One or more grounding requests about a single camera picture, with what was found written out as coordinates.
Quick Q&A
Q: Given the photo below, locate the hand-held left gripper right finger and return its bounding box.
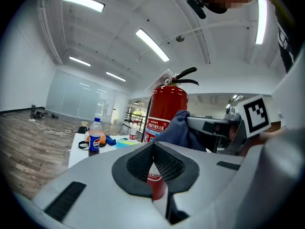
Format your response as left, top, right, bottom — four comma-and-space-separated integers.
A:
153, 141, 245, 224

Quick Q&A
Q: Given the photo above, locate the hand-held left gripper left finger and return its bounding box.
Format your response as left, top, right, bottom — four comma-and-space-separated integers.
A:
32, 142, 173, 229

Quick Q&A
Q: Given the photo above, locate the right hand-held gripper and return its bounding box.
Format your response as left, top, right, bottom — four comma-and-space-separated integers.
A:
186, 94, 272, 156

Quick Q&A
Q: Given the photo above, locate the grey blue wiping cloth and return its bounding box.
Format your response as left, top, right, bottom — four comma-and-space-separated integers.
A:
152, 110, 207, 152

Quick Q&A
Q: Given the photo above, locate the red fire extinguisher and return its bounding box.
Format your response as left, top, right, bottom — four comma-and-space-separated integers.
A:
140, 67, 200, 201

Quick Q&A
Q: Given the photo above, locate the dark soda bottle blue cap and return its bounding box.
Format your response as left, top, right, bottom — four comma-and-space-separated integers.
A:
88, 117, 102, 157

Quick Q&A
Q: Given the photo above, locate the orange tissue packet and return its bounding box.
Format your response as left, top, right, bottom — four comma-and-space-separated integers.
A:
85, 131, 107, 146

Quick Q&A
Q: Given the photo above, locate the light blue cloth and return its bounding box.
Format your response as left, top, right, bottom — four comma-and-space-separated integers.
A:
115, 138, 139, 149

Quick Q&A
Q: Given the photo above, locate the clear water bottle red cap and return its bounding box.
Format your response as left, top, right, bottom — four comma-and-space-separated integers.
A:
129, 120, 139, 140

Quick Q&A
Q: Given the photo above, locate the black railing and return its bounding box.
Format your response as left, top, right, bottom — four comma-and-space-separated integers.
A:
123, 105, 147, 131

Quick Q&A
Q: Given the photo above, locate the ceiling light strip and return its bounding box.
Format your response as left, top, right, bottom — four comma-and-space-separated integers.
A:
61, 0, 106, 13
135, 28, 170, 62
254, 0, 268, 45
105, 71, 127, 83
69, 56, 92, 67

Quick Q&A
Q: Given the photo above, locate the person in dark shirt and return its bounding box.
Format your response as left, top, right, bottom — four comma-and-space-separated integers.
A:
266, 0, 303, 73

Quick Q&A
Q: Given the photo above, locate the white power strip cable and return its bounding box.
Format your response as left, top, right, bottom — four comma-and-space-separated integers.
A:
28, 118, 73, 136

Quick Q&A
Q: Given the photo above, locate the black cable bundle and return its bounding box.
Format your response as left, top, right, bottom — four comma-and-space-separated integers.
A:
30, 104, 60, 119

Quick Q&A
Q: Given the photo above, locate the black head camera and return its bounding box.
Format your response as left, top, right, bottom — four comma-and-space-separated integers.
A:
186, 0, 207, 20

